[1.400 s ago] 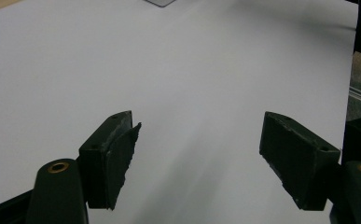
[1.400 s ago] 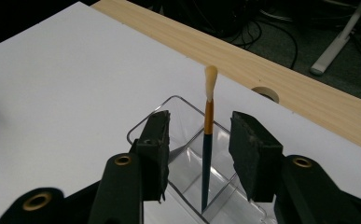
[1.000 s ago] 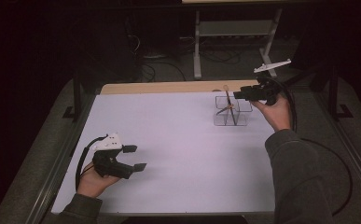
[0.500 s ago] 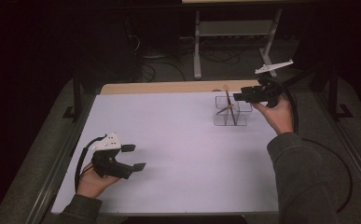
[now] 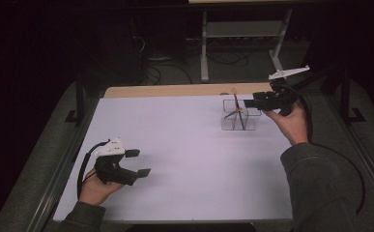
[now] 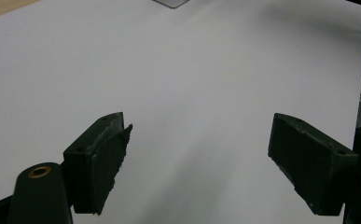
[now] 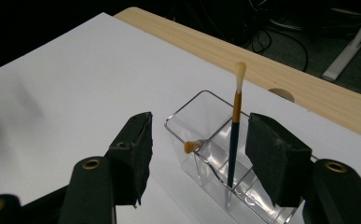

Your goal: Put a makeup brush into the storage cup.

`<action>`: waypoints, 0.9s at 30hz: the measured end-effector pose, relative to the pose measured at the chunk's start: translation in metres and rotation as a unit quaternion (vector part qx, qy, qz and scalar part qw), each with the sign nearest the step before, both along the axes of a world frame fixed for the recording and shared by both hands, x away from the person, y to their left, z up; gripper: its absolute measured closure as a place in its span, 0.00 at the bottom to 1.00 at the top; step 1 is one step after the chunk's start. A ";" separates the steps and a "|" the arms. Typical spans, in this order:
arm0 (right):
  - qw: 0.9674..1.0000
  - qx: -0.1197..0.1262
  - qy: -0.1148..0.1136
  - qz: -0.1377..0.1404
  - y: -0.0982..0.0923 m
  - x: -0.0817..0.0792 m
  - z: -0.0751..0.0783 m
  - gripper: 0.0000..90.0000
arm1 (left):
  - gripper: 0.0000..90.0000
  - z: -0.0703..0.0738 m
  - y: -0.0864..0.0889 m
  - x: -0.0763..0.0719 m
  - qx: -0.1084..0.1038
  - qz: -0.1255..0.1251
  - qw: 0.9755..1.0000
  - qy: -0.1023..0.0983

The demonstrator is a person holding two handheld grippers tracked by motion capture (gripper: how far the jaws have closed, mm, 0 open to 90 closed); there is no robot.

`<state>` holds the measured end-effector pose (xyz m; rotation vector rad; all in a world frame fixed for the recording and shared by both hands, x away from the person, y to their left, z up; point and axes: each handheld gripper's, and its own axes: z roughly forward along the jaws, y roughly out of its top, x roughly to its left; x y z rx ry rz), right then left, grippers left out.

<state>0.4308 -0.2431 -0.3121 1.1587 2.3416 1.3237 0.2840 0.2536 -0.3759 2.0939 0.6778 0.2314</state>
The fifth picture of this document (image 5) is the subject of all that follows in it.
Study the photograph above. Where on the clear plastic divided container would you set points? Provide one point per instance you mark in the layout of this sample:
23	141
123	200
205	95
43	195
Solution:
249	124

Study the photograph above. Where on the white metal stand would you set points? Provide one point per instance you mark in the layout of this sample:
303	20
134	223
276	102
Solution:
242	29

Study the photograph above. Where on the person's right hand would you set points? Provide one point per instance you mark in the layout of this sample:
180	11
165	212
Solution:
292	127

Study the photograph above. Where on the small-tipped dark makeup brush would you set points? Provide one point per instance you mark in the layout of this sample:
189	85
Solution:
231	115

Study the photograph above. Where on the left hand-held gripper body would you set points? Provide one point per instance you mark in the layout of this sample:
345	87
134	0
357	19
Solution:
110	167

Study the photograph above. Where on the fluffy-headed dark makeup brush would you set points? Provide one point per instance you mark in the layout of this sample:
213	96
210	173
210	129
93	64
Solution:
239	114

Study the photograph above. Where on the person's left hand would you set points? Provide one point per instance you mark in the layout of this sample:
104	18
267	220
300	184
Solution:
94	193

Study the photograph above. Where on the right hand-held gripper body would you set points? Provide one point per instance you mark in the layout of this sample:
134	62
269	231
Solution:
278	100

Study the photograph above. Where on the black floor stand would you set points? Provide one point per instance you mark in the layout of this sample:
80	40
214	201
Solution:
345	96
79	96

